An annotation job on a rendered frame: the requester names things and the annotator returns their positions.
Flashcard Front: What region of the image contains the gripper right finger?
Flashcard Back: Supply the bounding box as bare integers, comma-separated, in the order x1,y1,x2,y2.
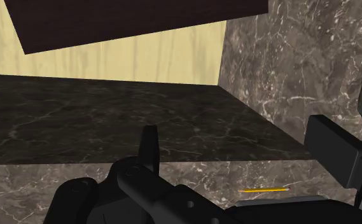
303,115,362,224

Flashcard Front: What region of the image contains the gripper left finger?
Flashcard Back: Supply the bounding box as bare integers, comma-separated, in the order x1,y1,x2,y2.
42,125,241,224

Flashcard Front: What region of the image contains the yellow pencil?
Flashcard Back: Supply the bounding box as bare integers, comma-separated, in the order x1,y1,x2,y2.
237,186,291,193

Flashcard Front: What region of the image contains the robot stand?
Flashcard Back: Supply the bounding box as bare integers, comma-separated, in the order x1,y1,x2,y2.
3,0,269,55

